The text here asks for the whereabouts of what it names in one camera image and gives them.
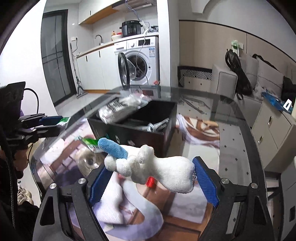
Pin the white kitchen base cabinets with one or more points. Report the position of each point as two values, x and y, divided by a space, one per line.
99 69

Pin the black storage box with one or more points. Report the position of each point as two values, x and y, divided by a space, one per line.
126 132

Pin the white plush toy blue ear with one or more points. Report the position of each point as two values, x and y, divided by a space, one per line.
174 173

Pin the black pressure cooker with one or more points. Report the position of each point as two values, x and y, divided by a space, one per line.
131 28

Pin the green white packet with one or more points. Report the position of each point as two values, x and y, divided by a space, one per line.
91 144

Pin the black white patterned rug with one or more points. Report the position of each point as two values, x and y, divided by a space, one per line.
192 72

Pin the black framed glass door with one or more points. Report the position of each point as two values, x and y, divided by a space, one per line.
55 56

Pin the grey sofa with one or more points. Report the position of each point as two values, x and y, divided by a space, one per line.
224 81

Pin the black jacket on sofa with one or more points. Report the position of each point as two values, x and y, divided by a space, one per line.
288 90

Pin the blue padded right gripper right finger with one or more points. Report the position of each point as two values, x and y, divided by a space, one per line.
204 180

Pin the red white packet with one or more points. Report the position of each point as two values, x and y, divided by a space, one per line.
151 182

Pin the operator hand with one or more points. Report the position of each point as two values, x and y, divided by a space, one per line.
20 162

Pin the range hood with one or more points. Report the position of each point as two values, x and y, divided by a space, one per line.
133 4

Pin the grey sofa cushion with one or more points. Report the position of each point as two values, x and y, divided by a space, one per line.
268 79

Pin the black backpack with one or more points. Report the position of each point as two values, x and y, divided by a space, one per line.
243 85

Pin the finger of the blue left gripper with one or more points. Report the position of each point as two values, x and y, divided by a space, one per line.
54 120

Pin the anime print table mat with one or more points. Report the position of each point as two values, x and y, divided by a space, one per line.
130 211

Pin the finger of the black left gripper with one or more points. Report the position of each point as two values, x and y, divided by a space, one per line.
48 131

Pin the blue tray on cabinet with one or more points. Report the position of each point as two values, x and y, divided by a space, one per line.
278 103

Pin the floor mop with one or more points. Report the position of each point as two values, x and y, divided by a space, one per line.
80 90

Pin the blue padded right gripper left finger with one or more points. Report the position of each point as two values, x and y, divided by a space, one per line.
99 178

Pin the adidas socks plastic bag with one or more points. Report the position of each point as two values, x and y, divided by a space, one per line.
122 107

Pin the beige drawer cabinet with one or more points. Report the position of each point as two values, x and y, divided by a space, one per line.
274 134

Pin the white washing machine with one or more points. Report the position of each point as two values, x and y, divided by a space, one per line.
138 61

